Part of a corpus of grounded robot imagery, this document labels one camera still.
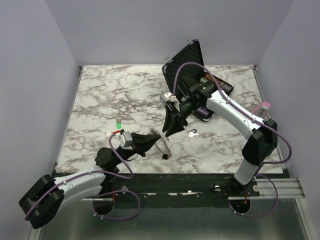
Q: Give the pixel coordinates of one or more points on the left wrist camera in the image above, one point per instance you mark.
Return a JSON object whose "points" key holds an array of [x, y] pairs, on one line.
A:
{"points": [[125, 139]]}

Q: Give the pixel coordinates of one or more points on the pink holder block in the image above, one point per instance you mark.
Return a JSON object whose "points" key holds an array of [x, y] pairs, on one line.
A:
{"points": [[261, 110]]}

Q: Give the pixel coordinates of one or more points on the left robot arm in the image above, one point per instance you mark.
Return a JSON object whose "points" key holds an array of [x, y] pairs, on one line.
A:
{"points": [[49, 194]]}

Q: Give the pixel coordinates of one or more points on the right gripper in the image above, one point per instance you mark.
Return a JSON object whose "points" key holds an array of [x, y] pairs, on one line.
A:
{"points": [[171, 122]]}

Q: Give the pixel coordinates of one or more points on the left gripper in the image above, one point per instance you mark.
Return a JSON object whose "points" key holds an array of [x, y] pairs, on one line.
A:
{"points": [[142, 143]]}

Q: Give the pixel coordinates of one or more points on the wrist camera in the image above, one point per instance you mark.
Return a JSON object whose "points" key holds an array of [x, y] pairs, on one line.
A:
{"points": [[168, 98], [125, 139]]}

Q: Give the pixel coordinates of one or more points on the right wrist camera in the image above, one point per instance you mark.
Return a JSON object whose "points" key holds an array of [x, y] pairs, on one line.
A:
{"points": [[168, 98]]}

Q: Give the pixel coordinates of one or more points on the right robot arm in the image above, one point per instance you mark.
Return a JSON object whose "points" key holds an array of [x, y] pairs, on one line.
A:
{"points": [[260, 135]]}

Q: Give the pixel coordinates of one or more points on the green key tag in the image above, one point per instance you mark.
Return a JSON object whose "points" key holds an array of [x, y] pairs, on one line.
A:
{"points": [[118, 124]]}

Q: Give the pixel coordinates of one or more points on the black poker chip case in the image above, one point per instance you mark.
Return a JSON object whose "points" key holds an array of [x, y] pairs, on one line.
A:
{"points": [[191, 53]]}

